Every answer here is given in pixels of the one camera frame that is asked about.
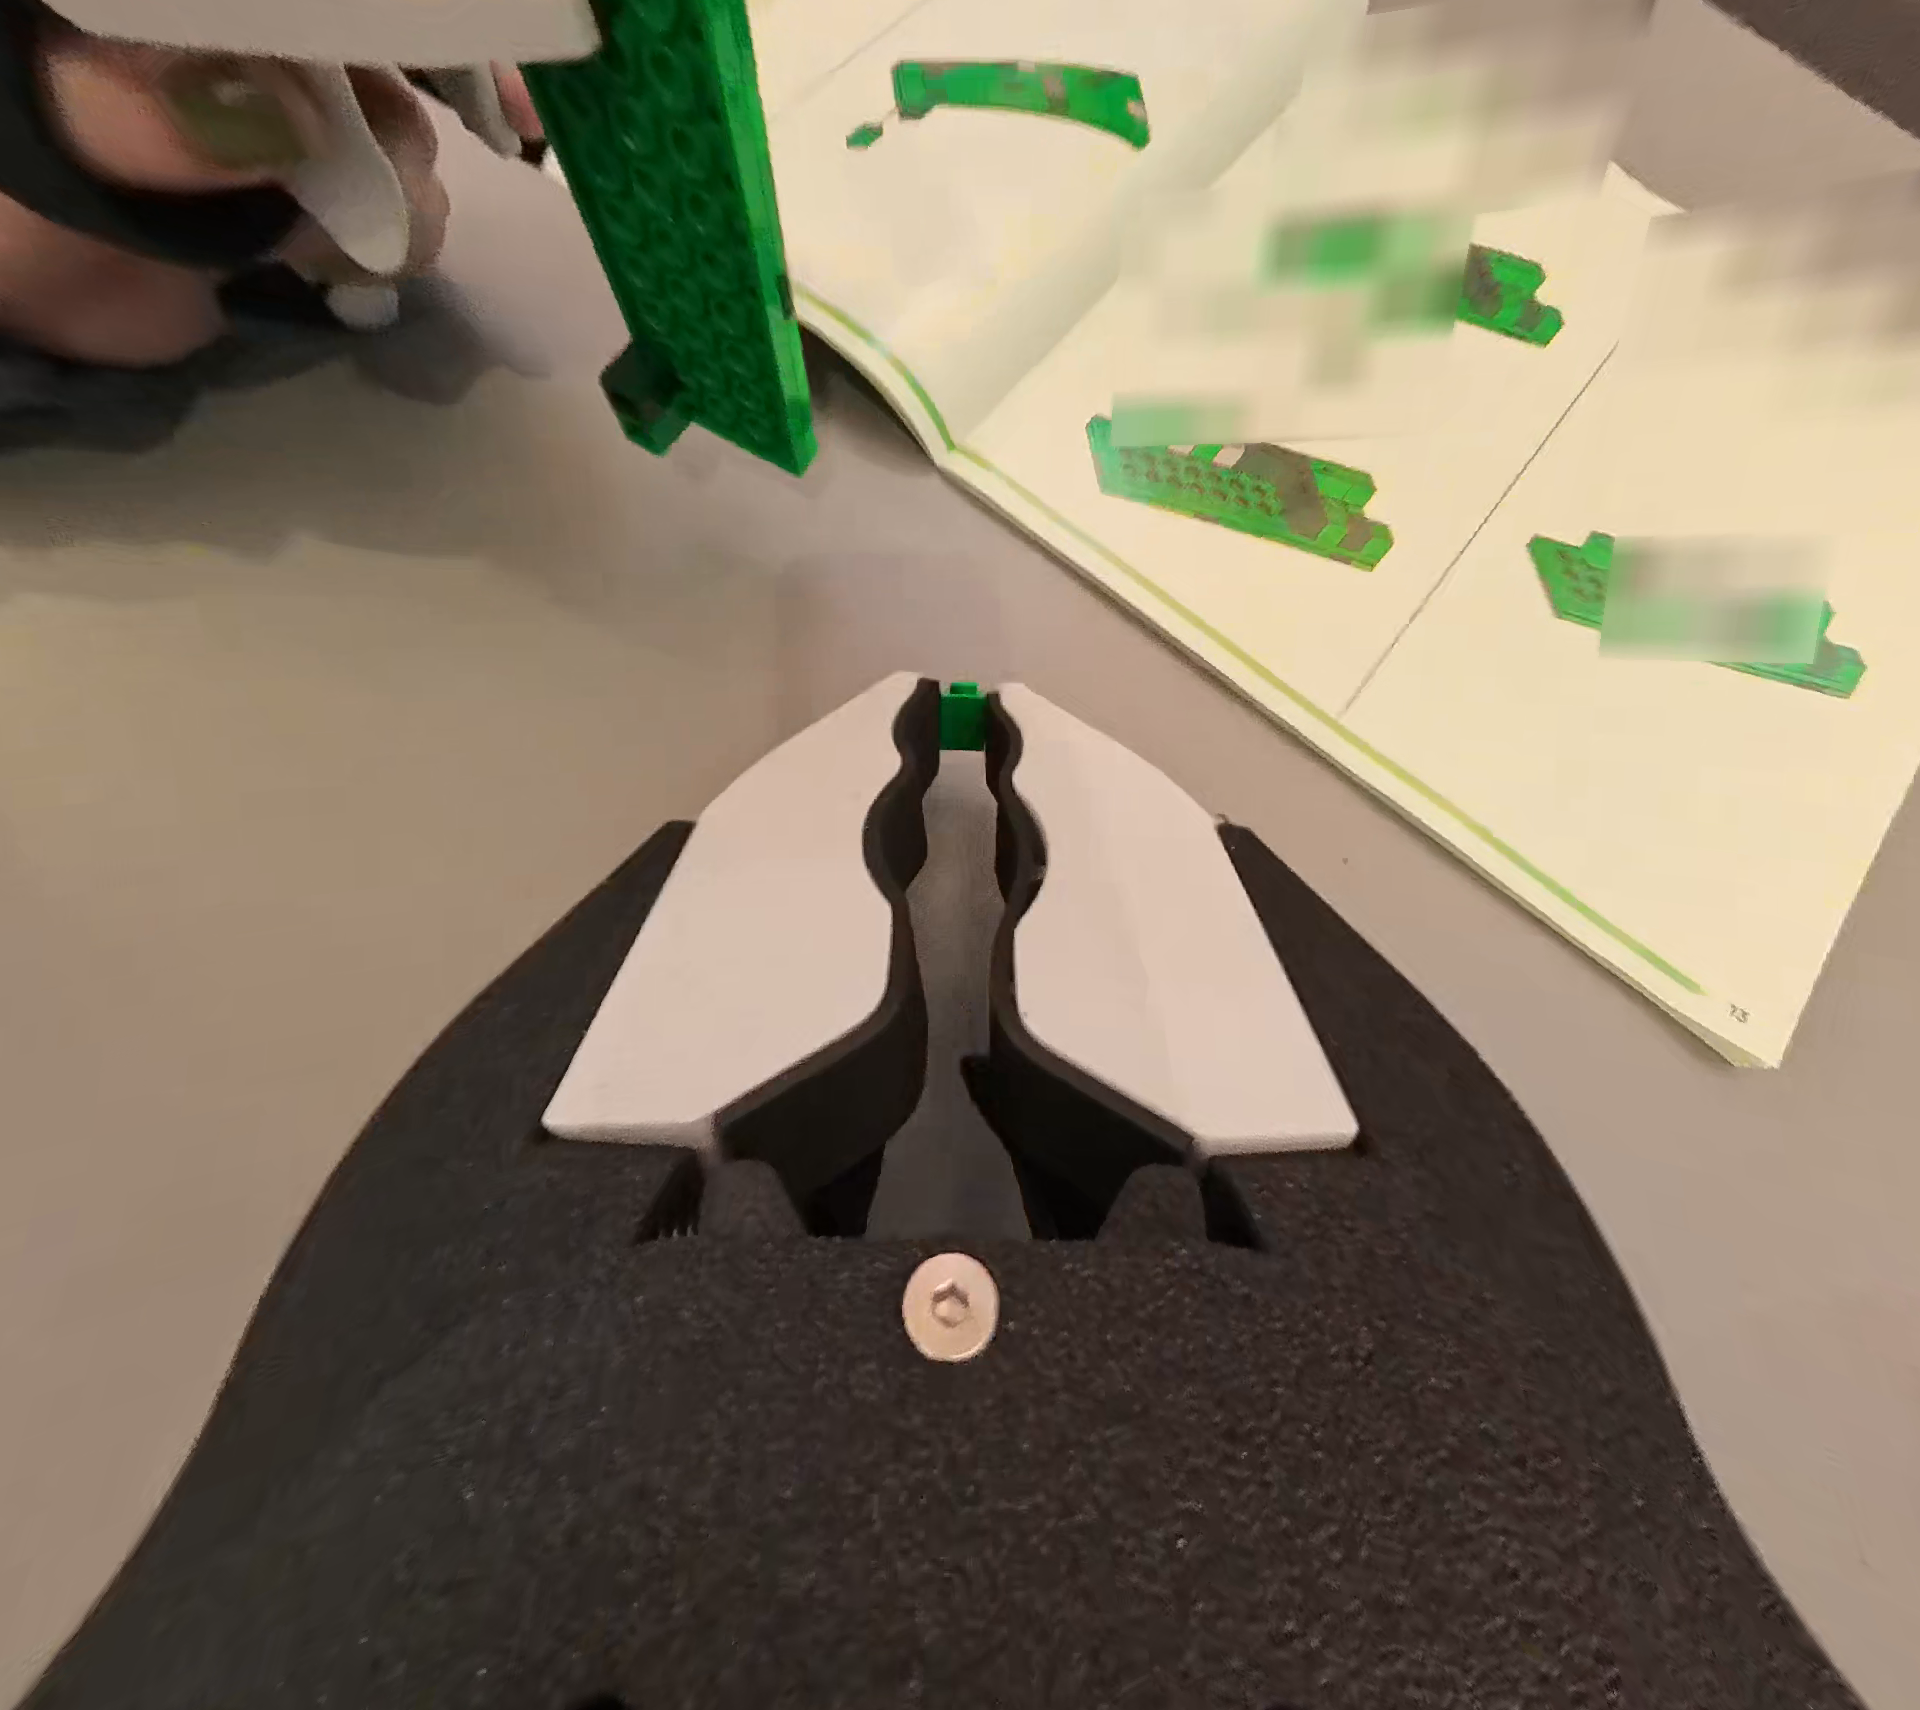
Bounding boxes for green toy brick plate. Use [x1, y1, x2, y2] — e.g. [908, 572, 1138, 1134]
[392, 0, 820, 480]

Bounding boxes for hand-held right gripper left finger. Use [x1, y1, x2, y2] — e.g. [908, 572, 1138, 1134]
[541, 674, 932, 1240]

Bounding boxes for person's left hand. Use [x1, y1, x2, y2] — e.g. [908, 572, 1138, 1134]
[0, 71, 455, 372]

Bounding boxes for brick building instruction booklet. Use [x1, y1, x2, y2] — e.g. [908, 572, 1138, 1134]
[704, 0, 1920, 1070]

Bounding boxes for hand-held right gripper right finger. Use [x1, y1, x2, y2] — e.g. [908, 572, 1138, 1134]
[981, 680, 1361, 1243]

